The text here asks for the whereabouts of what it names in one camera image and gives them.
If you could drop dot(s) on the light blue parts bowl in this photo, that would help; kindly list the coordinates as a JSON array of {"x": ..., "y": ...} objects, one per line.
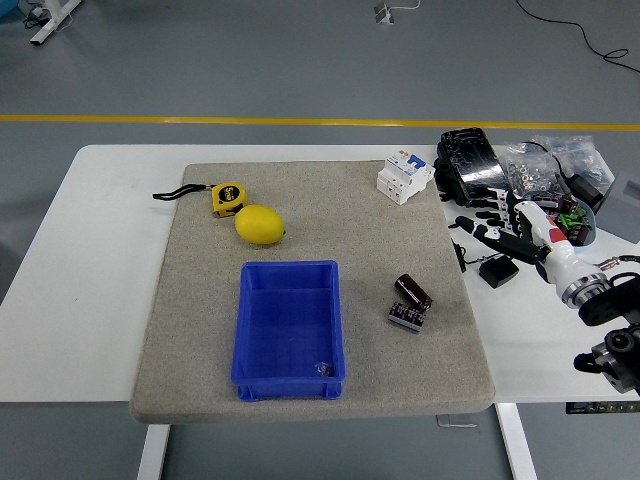
[{"x": 584, "y": 243}]

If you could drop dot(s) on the glossy black device case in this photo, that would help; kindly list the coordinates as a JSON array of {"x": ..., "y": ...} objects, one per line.
[{"x": 475, "y": 160}]

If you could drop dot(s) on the small clear wrapper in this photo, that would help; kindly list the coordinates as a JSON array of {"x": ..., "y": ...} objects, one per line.
[{"x": 322, "y": 369}]

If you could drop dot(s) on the white circuit breaker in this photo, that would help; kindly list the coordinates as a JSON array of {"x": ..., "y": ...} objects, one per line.
[{"x": 400, "y": 180}]

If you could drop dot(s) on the yellow lemon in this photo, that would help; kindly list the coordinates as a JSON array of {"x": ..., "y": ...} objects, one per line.
[{"x": 260, "y": 225}]

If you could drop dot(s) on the dark cylindrical battery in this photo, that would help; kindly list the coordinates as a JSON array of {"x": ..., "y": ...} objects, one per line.
[
  {"x": 412, "y": 290},
  {"x": 406, "y": 316}
]

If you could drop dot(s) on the clear bracket under table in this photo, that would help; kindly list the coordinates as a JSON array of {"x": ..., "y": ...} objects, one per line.
[{"x": 452, "y": 424}]

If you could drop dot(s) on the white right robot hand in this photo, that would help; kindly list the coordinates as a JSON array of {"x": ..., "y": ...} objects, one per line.
[{"x": 550, "y": 240}]

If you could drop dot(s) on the white background table frame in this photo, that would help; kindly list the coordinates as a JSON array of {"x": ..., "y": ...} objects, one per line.
[{"x": 47, "y": 27}]

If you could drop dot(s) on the clear bag of screws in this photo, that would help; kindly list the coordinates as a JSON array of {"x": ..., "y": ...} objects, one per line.
[{"x": 582, "y": 155}]

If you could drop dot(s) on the yellow tape measure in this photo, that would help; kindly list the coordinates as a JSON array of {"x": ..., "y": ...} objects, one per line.
[{"x": 227, "y": 197}]

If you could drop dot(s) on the grey box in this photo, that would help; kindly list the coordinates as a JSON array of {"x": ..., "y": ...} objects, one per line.
[{"x": 625, "y": 200}]

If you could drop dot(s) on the clear bag of nuts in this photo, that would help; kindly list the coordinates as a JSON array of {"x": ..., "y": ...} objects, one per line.
[{"x": 527, "y": 172}]

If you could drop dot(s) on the white table leg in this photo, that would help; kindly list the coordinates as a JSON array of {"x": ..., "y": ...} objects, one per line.
[
  {"x": 152, "y": 455},
  {"x": 517, "y": 445}
]

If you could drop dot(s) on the blue plastic box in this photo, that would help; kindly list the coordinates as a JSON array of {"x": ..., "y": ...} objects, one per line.
[{"x": 290, "y": 325}]

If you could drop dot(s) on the grey-brown mat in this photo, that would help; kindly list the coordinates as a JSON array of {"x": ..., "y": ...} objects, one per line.
[{"x": 350, "y": 240}]

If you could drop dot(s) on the black power adapter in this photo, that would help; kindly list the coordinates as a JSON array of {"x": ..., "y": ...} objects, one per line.
[{"x": 586, "y": 187}]

